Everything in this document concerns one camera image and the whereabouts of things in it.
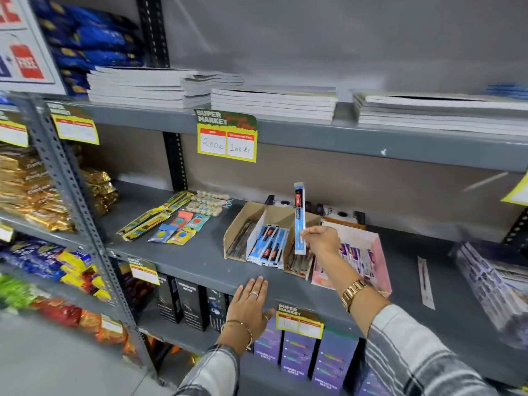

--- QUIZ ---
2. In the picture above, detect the clear bag of pens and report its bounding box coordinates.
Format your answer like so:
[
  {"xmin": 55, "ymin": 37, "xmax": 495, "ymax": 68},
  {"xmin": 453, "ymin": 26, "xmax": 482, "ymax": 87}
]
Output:
[{"xmin": 449, "ymin": 241, "xmax": 528, "ymax": 350}]

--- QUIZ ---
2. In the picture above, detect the pink display box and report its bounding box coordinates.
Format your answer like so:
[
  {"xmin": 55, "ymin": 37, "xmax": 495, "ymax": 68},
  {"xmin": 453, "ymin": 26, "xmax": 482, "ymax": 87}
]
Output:
[{"xmin": 311, "ymin": 220, "xmax": 393, "ymax": 298}]

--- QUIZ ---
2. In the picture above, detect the gold wristwatch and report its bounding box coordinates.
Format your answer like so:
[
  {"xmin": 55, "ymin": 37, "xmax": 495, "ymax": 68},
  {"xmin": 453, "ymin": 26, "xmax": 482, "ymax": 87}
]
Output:
[{"xmin": 341, "ymin": 279, "xmax": 374, "ymax": 313}]

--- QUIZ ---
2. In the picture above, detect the pile of blue snack bags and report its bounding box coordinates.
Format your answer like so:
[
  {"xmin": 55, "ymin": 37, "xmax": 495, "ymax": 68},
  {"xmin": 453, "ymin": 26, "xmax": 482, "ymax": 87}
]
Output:
[{"xmin": 28, "ymin": 0, "xmax": 146, "ymax": 98}]

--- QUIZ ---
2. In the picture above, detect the pile of green packets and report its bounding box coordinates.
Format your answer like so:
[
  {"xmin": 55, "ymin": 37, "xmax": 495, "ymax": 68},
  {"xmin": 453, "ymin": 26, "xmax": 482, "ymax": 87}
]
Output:
[{"xmin": 0, "ymin": 275, "xmax": 39, "ymax": 310}]

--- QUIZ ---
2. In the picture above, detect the white promotional sign board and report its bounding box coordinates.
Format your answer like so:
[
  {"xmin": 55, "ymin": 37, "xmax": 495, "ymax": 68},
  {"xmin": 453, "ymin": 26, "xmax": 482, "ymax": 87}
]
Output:
[{"xmin": 0, "ymin": 0, "xmax": 67, "ymax": 96}]

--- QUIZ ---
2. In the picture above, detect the brown cardboard display box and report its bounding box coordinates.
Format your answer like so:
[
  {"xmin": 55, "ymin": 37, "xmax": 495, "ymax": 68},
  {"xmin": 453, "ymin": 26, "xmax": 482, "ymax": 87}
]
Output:
[{"xmin": 223, "ymin": 201, "xmax": 322, "ymax": 281}]

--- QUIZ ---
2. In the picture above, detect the black bottle box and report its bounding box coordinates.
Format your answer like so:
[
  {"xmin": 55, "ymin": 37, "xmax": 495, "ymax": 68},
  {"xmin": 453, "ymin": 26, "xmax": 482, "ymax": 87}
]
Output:
[
  {"xmin": 205, "ymin": 287, "xmax": 230, "ymax": 333},
  {"xmin": 175, "ymin": 278, "xmax": 210, "ymax": 332},
  {"xmin": 155, "ymin": 272, "xmax": 185, "ymax": 325}
]

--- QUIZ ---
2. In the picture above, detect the pile of dark snack packets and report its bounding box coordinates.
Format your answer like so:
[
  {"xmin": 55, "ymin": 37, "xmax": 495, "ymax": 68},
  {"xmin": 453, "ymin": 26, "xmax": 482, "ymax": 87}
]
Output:
[{"xmin": 118, "ymin": 263, "xmax": 156, "ymax": 323}]

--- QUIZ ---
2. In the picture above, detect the pile of red orange packets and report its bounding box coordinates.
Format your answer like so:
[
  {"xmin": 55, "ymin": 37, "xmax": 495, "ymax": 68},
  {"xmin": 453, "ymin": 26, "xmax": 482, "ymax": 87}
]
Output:
[{"xmin": 30, "ymin": 298, "xmax": 138, "ymax": 356}]

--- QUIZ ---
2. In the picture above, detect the clear single pen sleeve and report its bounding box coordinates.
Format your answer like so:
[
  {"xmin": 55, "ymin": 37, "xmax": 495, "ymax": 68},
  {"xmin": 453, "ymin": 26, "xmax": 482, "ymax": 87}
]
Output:
[{"xmin": 417, "ymin": 256, "xmax": 436, "ymax": 311}]

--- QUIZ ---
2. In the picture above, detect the white box with black knobs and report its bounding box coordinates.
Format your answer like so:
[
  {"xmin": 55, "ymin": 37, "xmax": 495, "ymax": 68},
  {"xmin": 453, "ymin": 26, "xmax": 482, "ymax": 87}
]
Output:
[{"xmin": 264, "ymin": 195, "xmax": 366, "ymax": 230}]

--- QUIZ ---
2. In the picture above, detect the stack of white notebooks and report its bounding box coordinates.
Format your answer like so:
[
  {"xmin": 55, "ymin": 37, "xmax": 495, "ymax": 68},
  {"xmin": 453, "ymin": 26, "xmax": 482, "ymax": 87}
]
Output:
[
  {"xmin": 86, "ymin": 66, "xmax": 199, "ymax": 110},
  {"xmin": 352, "ymin": 92, "xmax": 528, "ymax": 137},
  {"xmin": 181, "ymin": 71, "xmax": 245, "ymax": 108},
  {"xmin": 210, "ymin": 86, "xmax": 339, "ymax": 125}
]

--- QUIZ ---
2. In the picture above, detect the person's right hand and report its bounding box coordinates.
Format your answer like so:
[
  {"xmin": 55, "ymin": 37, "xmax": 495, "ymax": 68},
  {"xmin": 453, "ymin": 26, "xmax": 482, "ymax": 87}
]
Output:
[{"xmin": 300, "ymin": 226, "xmax": 342, "ymax": 260}]

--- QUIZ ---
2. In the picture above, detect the blue pen blister pack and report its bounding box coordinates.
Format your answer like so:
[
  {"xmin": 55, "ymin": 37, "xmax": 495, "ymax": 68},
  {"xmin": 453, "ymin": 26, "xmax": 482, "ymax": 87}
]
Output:
[
  {"xmin": 294, "ymin": 182, "xmax": 307, "ymax": 255},
  {"xmin": 277, "ymin": 231, "xmax": 290, "ymax": 270},
  {"xmin": 247, "ymin": 225, "xmax": 270, "ymax": 265},
  {"xmin": 258, "ymin": 227, "xmax": 279, "ymax": 266},
  {"xmin": 268, "ymin": 229, "xmax": 286, "ymax": 268}
]

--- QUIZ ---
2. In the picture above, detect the pile of beige sharpener packs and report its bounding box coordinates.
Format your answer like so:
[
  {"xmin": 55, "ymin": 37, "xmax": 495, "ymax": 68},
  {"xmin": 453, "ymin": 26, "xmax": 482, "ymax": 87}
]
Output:
[{"xmin": 183, "ymin": 190, "xmax": 232, "ymax": 218}]

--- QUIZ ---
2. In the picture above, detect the pile of blue yellow packets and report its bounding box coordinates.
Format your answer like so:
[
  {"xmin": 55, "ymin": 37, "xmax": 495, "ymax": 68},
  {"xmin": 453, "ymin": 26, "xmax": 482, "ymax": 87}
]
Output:
[{"xmin": 0, "ymin": 238, "xmax": 113, "ymax": 302}]

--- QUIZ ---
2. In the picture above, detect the grey metal shelf rack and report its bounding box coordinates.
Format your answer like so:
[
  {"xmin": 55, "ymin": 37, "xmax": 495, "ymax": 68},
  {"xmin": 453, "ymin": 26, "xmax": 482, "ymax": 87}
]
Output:
[{"xmin": 0, "ymin": 0, "xmax": 528, "ymax": 396}]

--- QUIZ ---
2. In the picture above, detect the purple bottle box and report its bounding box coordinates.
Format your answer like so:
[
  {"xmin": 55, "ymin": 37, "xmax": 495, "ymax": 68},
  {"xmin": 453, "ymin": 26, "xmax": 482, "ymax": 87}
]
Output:
[
  {"xmin": 253, "ymin": 317, "xmax": 284, "ymax": 366},
  {"xmin": 356, "ymin": 366, "xmax": 393, "ymax": 396},
  {"xmin": 311, "ymin": 329, "xmax": 359, "ymax": 395},
  {"xmin": 280, "ymin": 330, "xmax": 318, "ymax": 380}
]

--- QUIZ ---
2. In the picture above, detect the person's left forearm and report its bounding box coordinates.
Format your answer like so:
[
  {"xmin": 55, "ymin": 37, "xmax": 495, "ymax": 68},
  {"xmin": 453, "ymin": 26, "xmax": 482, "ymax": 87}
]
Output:
[{"xmin": 173, "ymin": 323, "xmax": 253, "ymax": 396}]

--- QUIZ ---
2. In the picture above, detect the row of small stationery packets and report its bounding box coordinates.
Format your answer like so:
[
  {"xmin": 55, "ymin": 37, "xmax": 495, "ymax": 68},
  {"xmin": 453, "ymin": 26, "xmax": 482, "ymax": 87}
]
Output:
[{"xmin": 337, "ymin": 243, "xmax": 378, "ymax": 286}]

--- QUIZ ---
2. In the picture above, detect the yellow green pencil pack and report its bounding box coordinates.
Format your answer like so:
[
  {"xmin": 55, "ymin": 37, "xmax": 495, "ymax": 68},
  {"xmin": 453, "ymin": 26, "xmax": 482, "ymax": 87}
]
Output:
[
  {"xmin": 117, "ymin": 190, "xmax": 191, "ymax": 237},
  {"xmin": 122, "ymin": 197, "xmax": 194, "ymax": 242}
]

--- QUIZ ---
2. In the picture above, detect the pile of colourful eraser packs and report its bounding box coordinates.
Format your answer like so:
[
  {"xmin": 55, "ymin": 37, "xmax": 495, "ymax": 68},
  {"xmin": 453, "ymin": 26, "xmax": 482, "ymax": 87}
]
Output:
[{"xmin": 147, "ymin": 210, "xmax": 211, "ymax": 246}]

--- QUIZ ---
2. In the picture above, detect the person's right forearm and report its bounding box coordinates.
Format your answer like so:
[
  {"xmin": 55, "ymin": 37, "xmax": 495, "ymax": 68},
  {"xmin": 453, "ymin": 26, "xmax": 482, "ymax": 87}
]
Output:
[{"xmin": 317, "ymin": 252, "xmax": 497, "ymax": 396}]

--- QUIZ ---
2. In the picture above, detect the thin gold bracelet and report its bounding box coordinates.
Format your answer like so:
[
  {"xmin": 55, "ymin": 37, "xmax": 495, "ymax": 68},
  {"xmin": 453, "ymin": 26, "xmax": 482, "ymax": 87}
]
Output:
[{"xmin": 221, "ymin": 320, "xmax": 253, "ymax": 348}]

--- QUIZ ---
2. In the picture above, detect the pile of gold snack packets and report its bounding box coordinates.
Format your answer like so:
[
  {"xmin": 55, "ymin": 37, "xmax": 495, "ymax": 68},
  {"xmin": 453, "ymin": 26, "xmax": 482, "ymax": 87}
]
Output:
[{"xmin": 0, "ymin": 143, "xmax": 119, "ymax": 233}]

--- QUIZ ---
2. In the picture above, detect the person's left hand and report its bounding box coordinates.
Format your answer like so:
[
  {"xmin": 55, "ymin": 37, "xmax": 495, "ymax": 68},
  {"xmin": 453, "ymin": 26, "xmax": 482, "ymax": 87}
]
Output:
[{"xmin": 225, "ymin": 276, "xmax": 276, "ymax": 346}]

